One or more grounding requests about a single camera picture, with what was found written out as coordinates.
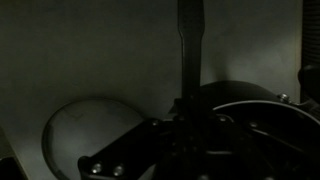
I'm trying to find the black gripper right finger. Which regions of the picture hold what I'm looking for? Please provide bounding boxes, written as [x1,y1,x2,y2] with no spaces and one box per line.
[208,113,320,180]

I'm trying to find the black ladle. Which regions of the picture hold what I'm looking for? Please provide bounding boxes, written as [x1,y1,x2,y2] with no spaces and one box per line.
[176,0,205,161]

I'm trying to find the black pot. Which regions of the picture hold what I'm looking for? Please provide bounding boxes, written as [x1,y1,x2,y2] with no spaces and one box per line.
[168,64,320,180]

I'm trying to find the large glass lid black knob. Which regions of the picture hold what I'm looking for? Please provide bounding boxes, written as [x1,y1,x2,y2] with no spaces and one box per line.
[41,97,145,180]

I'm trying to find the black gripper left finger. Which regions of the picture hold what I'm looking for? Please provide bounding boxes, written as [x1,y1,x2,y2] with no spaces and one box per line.
[77,117,179,180]

